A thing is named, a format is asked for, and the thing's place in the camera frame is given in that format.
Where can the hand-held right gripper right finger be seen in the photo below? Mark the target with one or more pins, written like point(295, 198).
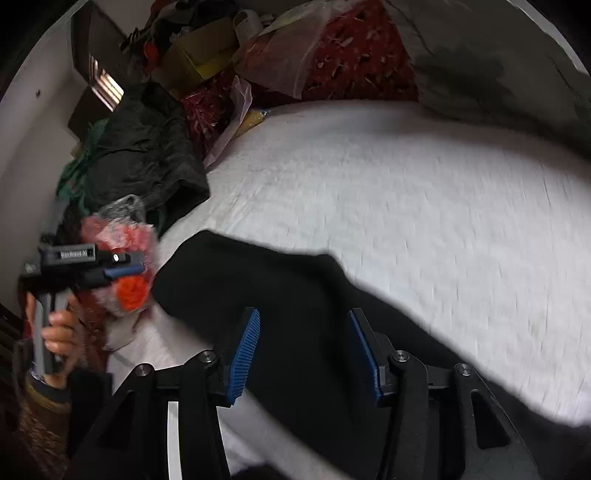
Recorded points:
point(364, 357)

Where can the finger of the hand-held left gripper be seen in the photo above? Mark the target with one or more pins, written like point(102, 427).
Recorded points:
point(115, 258)
point(123, 272)

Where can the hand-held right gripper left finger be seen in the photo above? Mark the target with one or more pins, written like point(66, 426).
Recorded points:
point(244, 357)

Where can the black pants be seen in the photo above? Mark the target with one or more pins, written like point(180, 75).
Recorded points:
point(286, 286)

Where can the person's left hand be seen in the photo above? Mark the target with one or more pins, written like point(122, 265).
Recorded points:
point(60, 339)

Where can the plastic bag with orange contents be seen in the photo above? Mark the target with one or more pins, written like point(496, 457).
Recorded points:
point(134, 242)

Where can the green cloth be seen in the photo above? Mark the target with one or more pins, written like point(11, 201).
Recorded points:
point(74, 177)

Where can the dark crumpled cloth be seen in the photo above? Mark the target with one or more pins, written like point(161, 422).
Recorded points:
point(147, 157)

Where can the brown woven basket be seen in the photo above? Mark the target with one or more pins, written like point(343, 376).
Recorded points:
point(39, 429)

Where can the small red bedding in plastic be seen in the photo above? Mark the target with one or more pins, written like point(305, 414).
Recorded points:
point(207, 110)

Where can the white quilted bed cover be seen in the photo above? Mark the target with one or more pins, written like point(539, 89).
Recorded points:
point(392, 184)

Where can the window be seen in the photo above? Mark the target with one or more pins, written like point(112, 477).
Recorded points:
point(107, 83)

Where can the yellow packet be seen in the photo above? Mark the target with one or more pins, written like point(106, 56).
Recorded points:
point(251, 121)

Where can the yellow cardboard box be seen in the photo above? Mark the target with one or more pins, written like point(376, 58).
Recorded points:
point(198, 55)

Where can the pile of assorted clothes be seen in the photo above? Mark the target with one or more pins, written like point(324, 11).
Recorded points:
point(161, 27)

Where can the grey patterned pillow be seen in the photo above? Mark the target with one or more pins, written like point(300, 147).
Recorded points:
point(461, 69)

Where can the large red bedding in plastic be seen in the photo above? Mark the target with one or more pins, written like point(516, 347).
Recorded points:
point(364, 50)

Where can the dark wooden window frame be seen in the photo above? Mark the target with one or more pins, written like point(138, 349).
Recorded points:
point(99, 37)

